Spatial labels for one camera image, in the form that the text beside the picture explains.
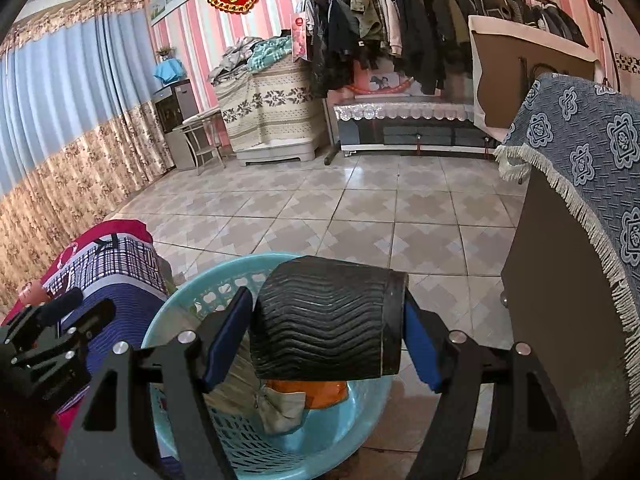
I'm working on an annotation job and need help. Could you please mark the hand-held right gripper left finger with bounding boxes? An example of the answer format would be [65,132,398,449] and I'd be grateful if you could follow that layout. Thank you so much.
[57,287,254,480]

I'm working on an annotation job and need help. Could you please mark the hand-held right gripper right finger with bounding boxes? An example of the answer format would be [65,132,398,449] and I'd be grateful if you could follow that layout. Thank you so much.
[404,300,588,480]

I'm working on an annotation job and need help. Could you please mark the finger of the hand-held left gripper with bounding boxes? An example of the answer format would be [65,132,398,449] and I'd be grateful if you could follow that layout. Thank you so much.
[50,299,117,356]
[27,287,85,331]

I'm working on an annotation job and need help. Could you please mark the black ribbed paper cup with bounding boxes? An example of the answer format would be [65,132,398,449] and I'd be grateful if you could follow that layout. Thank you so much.
[249,255,410,381]

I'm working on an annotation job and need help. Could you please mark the teal plastic basket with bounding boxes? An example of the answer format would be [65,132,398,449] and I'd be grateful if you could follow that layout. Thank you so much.
[141,252,393,480]

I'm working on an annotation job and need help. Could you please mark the pink cup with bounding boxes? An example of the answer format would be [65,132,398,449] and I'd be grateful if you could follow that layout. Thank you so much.
[17,282,54,307]

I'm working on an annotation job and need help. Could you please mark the printed pink blue blanket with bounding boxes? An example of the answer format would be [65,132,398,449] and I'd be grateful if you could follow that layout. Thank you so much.
[0,217,172,480]

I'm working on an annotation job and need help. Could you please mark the beige cloth in basket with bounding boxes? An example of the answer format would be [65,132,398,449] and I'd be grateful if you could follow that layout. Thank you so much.
[207,350,307,436]

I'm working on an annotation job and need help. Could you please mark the orange mandarin fruit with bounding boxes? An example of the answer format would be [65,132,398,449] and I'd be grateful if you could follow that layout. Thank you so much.
[265,379,349,412]

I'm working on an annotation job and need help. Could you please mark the brown wooden cabinet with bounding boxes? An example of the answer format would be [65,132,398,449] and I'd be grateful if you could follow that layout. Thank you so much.
[500,165,640,480]

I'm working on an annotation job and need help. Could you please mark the white cabinet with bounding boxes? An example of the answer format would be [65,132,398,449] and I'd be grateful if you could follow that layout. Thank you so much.
[235,132,329,167]

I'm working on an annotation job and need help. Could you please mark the blue and floral curtain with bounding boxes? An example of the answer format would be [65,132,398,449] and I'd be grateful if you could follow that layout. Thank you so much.
[0,7,177,311]

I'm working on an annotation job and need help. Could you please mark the black glass low cabinet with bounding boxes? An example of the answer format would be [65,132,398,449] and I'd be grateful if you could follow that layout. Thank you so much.
[332,102,506,159]

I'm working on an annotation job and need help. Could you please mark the metal stool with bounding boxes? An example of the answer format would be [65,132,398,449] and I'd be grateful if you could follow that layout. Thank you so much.
[180,109,229,176]

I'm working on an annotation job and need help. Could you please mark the grey water dispenser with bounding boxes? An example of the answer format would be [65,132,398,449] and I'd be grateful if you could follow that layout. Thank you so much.
[152,79,200,171]

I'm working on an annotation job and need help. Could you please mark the beige leaf patterned cloth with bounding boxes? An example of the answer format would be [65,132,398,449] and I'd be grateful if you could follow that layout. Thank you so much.
[214,60,328,153]

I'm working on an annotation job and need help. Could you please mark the white lace cloth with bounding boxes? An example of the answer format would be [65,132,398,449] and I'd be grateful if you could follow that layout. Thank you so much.
[334,101,477,122]

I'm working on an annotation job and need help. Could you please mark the blue cloth cover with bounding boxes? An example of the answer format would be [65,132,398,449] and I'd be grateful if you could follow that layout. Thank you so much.
[152,58,182,86]

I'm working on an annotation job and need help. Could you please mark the blue fringed patterned cloth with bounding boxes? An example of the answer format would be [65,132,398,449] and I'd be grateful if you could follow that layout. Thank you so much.
[494,72,640,441]

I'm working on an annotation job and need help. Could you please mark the pink box with horse print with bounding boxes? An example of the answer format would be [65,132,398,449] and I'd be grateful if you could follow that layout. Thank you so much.
[354,67,417,97]

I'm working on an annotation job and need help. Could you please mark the pile of folded clothes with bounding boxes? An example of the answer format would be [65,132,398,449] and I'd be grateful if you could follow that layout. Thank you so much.
[209,36,296,86]

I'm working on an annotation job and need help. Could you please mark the beige wooden board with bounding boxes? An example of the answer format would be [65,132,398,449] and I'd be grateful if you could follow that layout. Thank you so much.
[467,15,601,132]

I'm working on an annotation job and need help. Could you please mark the pink paper bag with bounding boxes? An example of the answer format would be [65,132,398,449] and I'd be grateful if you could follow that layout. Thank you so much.
[290,10,314,63]

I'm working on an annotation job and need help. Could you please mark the row of hanging dark clothes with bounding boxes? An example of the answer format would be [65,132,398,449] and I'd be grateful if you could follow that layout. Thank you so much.
[302,0,590,98]

